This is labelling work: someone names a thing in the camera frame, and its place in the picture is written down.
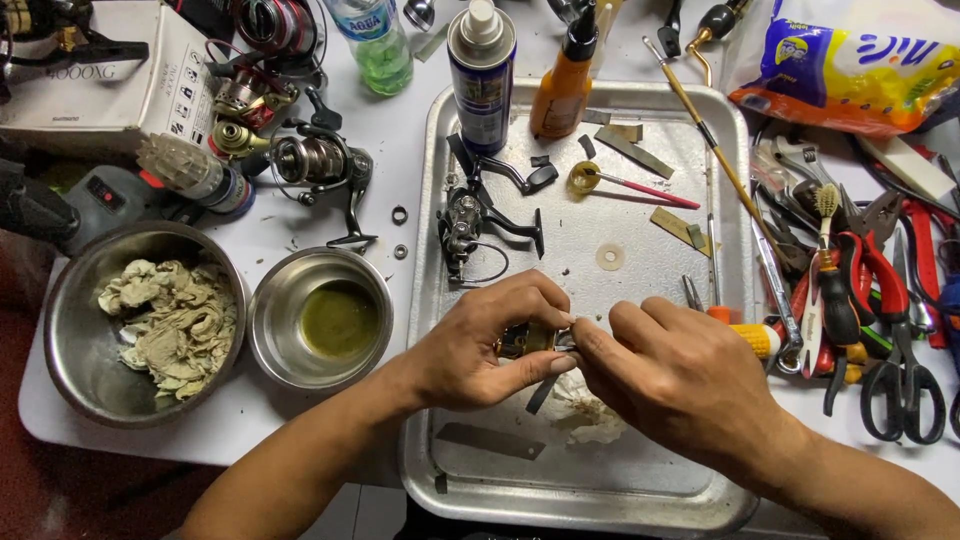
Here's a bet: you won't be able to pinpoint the black reel frame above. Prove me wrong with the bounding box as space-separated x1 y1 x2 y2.
0 0 150 104

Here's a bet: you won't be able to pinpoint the gold reel spool part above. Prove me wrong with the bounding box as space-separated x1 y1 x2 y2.
207 119 273 159

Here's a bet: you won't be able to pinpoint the red handled brush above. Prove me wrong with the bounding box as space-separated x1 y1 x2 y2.
582 167 702 211

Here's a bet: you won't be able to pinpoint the metal tweezers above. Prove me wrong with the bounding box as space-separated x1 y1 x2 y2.
680 273 707 313

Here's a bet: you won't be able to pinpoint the person's left hand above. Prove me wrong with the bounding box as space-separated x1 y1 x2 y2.
407 269 579 414

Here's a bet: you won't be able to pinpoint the black silver spinning reel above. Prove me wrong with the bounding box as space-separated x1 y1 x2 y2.
264 85 381 250

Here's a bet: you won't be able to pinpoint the long grey sandpaper strip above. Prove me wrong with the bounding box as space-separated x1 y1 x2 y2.
594 125 676 180

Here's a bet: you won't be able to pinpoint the grey power tool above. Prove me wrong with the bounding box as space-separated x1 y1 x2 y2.
0 156 205 261

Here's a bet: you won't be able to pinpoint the black disassembled fishing reel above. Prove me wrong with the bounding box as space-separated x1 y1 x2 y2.
436 132 561 287

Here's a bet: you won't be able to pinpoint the clear bottle with green liquid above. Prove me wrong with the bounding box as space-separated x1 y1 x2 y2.
323 0 416 98

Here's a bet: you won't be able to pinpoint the silver metal tray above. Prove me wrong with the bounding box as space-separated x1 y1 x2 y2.
397 78 760 538

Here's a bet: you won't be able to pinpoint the tan sandpaper strip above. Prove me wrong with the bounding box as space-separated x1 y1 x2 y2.
648 205 715 259

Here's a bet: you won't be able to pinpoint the white cardboard box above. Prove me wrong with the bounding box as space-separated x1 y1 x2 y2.
0 0 228 156

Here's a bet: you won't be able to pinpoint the gold fishing reel spool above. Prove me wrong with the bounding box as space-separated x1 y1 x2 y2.
493 322 577 360

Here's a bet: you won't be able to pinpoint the spray can with clear cap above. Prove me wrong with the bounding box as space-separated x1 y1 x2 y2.
135 132 257 219

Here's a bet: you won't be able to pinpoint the black reel handle piece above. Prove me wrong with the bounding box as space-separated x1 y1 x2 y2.
657 0 685 60

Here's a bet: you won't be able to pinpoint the red handled pliers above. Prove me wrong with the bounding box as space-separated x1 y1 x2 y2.
834 186 913 327

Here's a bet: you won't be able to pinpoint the black sandpaper strip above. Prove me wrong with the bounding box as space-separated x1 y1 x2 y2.
524 372 561 416

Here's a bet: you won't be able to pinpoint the long gold handled brush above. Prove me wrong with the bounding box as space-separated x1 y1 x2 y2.
642 35 790 265

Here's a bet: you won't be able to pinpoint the red gold spinning reel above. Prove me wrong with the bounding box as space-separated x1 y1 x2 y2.
204 39 302 135

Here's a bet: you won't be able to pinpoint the wad of dirty tissues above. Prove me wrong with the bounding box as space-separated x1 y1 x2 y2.
96 258 240 401

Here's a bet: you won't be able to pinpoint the small yellow grease cup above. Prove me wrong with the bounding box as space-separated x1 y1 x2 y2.
567 159 604 197

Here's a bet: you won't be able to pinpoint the heap of hand tools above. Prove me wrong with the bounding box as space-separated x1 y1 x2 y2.
748 120 960 448

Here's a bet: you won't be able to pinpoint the silver adjustable wrench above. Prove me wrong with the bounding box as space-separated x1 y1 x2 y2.
771 134 840 190

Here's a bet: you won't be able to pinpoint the orange squeeze bottle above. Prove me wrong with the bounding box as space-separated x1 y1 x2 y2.
528 0 602 141

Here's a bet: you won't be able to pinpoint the dark grey sandpaper strip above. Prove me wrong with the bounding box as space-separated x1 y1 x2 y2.
434 421 548 462

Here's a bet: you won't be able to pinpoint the blue spray can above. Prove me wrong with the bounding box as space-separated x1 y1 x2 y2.
447 0 519 157

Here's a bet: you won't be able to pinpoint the person's right hand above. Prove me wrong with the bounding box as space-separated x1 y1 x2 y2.
569 296 790 471

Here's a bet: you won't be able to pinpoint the silver combination wrench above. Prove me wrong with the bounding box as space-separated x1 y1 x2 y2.
749 216 805 375

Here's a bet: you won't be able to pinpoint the white plastic washer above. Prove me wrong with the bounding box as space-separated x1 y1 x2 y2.
594 241 627 273

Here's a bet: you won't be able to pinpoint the dark spinning reel with line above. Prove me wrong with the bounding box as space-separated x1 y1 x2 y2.
231 0 330 78

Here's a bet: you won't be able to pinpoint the silver round knob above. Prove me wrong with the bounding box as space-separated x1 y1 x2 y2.
402 0 438 33

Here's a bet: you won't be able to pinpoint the yellow orange handled screwdriver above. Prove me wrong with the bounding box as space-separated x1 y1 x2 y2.
705 213 786 360

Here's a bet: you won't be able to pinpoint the crumpled white tissue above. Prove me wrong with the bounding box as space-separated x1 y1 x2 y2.
549 370 629 446

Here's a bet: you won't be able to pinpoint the colourful snack bag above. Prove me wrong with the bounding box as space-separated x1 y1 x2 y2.
726 0 960 141

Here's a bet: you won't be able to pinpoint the gold reel handle black knob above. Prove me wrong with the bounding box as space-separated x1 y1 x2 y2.
684 0 753 88

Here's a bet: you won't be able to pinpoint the large steel bowl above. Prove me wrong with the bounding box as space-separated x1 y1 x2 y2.
42 219 249 431

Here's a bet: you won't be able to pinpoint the black handled scissors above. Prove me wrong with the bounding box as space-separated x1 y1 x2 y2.
859 225 948 447

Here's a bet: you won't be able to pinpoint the small steel bowl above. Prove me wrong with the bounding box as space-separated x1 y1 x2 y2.
246 246 396 392

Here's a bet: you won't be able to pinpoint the white toothbrush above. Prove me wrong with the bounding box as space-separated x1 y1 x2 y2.
798 183 843 381

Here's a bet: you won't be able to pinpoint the black yellow handled screwdriver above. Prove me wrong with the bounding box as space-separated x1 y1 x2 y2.
816 247 865 418

